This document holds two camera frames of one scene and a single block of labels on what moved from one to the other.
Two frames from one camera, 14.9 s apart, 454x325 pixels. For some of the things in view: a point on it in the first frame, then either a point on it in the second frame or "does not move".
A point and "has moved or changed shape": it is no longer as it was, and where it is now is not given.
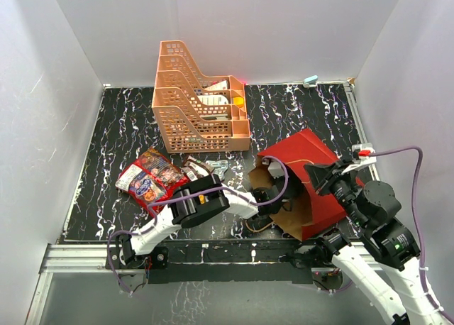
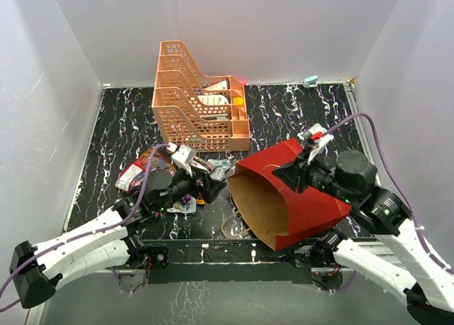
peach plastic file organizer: [197, 113] does not move
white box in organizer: [220, 86] does not move
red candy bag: [153, 179] does not move
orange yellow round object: [239, 101] does not move
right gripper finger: [319, 174] -> [294, 174]
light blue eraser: [311, 79] does not move
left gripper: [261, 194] -> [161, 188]
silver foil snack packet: [219, 167] does not move
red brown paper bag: [306, 211] has moved or changed shape
